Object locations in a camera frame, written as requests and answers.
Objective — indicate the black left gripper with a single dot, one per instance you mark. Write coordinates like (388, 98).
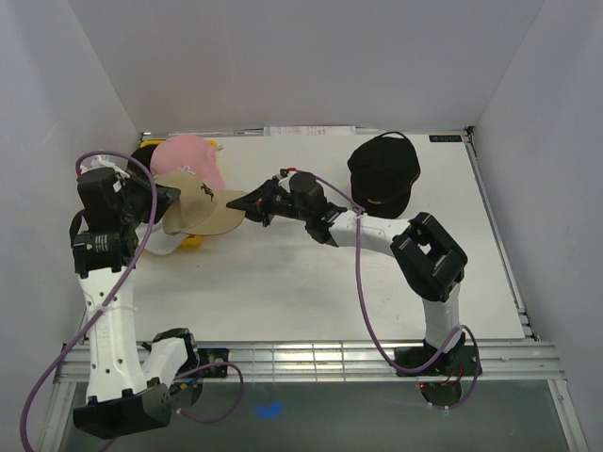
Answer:
(167, 197)

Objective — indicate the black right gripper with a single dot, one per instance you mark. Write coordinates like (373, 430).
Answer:
(259, 201)

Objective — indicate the beige cap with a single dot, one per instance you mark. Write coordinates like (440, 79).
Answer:
(199, 210)

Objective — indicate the pink cap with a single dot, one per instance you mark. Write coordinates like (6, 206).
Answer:
(189, 154)

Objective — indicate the black cap gold logo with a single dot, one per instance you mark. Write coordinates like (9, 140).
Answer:
(382, 173)

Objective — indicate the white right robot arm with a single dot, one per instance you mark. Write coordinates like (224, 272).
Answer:
(431, 261)

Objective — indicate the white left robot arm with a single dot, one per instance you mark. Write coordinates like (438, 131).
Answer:
(126, 394)

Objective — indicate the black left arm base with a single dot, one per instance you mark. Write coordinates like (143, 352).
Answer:
(191, 387)

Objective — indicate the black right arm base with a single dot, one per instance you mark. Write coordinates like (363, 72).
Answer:
(454, 372)

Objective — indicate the black cap white logo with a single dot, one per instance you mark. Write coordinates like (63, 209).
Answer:
(143, 155)

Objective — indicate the yellow plastic tray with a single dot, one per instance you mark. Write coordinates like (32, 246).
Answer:
(192, 241)

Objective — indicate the white paper label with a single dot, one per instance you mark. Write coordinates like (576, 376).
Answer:
(309, 131)

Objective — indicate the aluminium rail frame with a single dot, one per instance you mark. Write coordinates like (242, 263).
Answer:
(344, 397)

